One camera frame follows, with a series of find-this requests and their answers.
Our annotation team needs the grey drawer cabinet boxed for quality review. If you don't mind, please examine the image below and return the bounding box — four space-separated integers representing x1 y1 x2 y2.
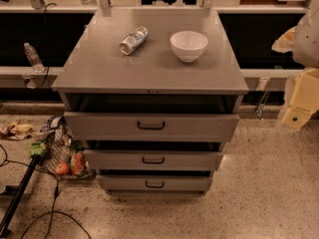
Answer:
51 7 249 196

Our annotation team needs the bottom grey drawer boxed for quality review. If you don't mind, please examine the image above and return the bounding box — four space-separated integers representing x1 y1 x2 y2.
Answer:
97 175 212 192

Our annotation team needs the red snack bag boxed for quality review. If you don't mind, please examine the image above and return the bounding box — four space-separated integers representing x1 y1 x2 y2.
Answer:
71 152 85 175

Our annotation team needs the middle grey drawer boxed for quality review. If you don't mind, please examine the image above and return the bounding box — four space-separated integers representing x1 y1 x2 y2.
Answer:
85 149 222 171

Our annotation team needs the black floor cable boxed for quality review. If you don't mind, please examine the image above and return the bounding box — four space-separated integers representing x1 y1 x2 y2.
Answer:
0 143 93 239

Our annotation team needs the top grey drawer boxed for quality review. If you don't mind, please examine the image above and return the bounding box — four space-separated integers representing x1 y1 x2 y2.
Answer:
64 112 239 142

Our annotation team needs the red apple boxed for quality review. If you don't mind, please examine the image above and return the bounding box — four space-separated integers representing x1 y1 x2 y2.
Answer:
55 162 70 176

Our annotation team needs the black metal pole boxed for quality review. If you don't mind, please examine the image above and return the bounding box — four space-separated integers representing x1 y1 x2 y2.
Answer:
0 155 42 239

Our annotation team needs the grey drawer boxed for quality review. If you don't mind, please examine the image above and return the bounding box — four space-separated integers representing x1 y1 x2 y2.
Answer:
97 175 212 192
64 112 239 142
85 149 222 171

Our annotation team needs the silver redbull can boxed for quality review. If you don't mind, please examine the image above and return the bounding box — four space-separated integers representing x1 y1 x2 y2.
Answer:
120 26 149 56

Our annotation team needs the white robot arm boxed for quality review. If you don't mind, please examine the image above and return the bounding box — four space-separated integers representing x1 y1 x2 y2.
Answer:
271 0 319 132

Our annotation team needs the green snack bag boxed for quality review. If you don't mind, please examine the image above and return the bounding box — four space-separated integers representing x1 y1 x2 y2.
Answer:
30 140 47 157

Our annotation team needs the crumpled snack wrapper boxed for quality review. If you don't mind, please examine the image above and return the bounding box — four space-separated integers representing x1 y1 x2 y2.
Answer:
0 122 32 140

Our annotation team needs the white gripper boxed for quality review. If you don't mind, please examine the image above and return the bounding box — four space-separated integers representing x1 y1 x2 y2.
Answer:
271 27 319 129

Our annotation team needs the white ceramic bowl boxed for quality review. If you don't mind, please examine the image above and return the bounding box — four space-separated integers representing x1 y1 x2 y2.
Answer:
170 31 208 63

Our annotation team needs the clear plastic water bottle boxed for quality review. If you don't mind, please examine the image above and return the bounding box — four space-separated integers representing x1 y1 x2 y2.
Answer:
24 43 45 74

